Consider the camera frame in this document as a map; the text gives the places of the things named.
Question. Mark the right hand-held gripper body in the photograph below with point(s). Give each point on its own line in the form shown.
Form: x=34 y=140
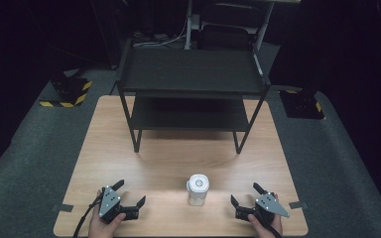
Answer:
x=268 y=205

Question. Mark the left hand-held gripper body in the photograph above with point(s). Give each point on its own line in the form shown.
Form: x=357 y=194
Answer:
x=109 y=202

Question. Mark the white lidded cup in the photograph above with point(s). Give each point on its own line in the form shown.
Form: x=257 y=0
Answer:
x=197 y=190

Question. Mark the black two-tier shelf rack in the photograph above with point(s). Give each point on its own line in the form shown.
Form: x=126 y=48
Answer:
x=191 y=71

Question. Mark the person's right hand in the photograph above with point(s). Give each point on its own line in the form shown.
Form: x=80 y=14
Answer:
x=271 y=229

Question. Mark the person's left hand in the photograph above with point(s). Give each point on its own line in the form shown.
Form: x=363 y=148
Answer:
x=101 y=226

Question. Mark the grey tape strip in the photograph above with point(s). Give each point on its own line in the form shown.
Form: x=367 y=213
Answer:
x=63 y=208
x=298 y=205

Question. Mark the black yellow striped stand base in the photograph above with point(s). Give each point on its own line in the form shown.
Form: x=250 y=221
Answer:
x=302 y=105
x=68 y=93

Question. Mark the black chair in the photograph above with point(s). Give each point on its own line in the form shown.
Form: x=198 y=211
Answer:
x=225 y=31

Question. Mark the white metal desk frame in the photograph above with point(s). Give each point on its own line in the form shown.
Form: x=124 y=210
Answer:
x=189 y=26

